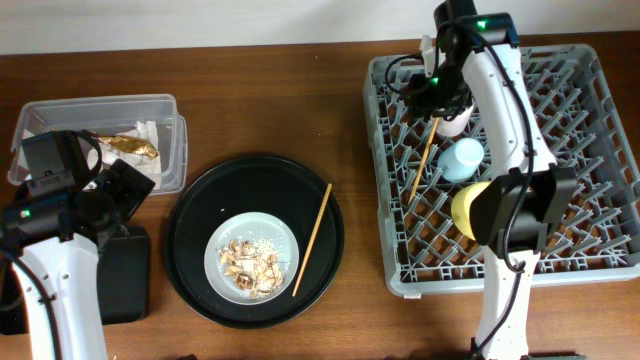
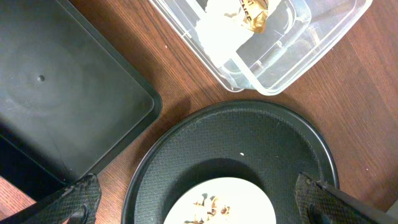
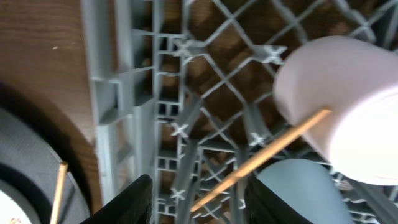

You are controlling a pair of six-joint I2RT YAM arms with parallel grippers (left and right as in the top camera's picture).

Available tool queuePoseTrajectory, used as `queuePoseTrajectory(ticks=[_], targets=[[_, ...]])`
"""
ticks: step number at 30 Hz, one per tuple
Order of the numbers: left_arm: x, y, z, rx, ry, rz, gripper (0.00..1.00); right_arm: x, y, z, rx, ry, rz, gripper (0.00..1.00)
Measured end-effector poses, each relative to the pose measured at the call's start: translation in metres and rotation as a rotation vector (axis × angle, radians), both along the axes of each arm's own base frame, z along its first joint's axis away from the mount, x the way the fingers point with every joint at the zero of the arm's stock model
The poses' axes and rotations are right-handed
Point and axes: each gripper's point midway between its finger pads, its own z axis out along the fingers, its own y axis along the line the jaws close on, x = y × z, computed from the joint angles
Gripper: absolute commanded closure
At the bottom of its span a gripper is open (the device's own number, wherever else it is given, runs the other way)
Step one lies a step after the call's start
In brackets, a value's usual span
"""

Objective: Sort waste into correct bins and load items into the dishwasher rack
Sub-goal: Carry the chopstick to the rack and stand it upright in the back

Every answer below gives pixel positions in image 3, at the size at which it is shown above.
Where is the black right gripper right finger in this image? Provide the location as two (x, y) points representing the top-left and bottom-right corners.
(244, 175), (312, 224)

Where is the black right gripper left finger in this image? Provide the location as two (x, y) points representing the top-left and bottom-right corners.
(81, 174), (153, 224)

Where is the light blue cup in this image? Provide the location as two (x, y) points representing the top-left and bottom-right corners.
(257, 159), (354, 224)

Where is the wooden chopstick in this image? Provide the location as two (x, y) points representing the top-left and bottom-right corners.
(190, 108), (332, 212)
(50, 161), (68, 224)

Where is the pink cup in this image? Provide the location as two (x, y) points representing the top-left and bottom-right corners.
(273, 36), (397, 185)

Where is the grey dishwasher rack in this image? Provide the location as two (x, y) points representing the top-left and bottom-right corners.
(80, 0), (397, 223)

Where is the round black tray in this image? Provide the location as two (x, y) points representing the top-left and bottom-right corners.
(0, 107), (91, 224)

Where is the grey plate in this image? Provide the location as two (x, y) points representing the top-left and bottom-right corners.
(0, 191), (32, 224)

